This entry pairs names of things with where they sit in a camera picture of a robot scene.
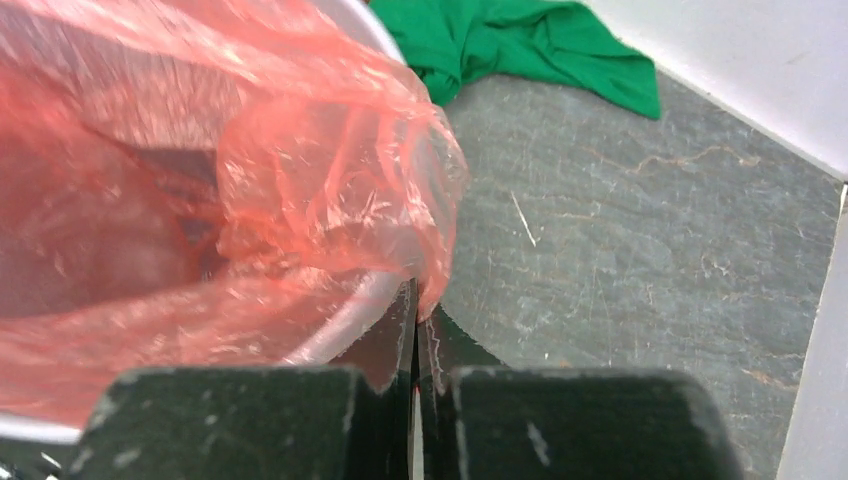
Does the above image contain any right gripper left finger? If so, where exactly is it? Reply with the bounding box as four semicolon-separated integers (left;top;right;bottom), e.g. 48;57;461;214
66;282;418;479

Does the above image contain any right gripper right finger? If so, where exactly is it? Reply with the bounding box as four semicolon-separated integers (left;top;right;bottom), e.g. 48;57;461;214
417;309;743;479

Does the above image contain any grey trash bin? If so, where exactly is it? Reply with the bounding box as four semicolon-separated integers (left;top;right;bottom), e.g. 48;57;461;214
1;1;405;446

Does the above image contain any red plastic trash bag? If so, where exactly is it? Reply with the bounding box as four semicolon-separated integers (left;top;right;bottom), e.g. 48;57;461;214
1;1;468;427

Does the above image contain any green cloth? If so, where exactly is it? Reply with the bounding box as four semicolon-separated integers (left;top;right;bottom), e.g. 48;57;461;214
369;0;662;120

